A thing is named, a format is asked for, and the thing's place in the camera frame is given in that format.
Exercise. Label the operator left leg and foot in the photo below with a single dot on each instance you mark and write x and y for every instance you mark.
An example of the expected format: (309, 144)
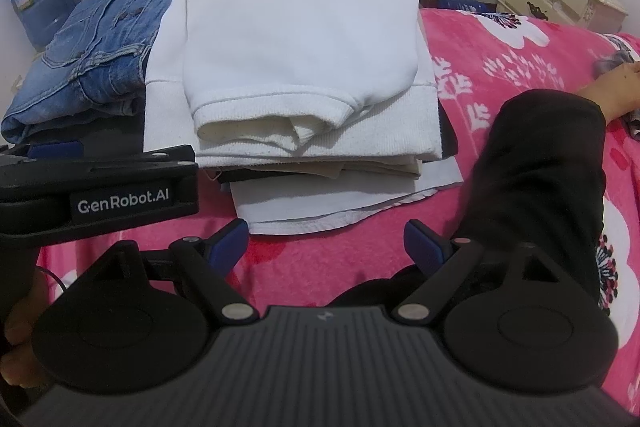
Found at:
(540, 179)

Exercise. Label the blue denim jeans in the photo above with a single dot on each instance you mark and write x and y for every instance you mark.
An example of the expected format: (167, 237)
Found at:
(94, 67)

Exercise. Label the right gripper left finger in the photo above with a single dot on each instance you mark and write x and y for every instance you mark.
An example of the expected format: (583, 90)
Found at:
(215, 266)

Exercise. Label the white folded clothes stack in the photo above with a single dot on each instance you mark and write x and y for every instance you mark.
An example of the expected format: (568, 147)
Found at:
(402, 151)

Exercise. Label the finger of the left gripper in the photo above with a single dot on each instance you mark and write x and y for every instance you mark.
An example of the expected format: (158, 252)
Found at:
(56, 150)

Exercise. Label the operator left hand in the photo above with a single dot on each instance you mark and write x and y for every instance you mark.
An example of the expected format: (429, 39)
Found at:
(20, 367)

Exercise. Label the black white plaid shirt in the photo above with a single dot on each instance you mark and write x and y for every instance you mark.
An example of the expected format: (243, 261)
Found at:
(606, 64)

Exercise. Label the pink floral bed blanket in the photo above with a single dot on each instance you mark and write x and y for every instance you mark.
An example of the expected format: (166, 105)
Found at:
(503, 327)

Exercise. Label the white bear sweatshirt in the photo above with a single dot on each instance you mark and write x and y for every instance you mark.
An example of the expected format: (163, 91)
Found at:
(284, 71)

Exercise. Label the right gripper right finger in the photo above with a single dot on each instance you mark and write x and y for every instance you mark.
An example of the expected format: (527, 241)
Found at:
(533, 288)

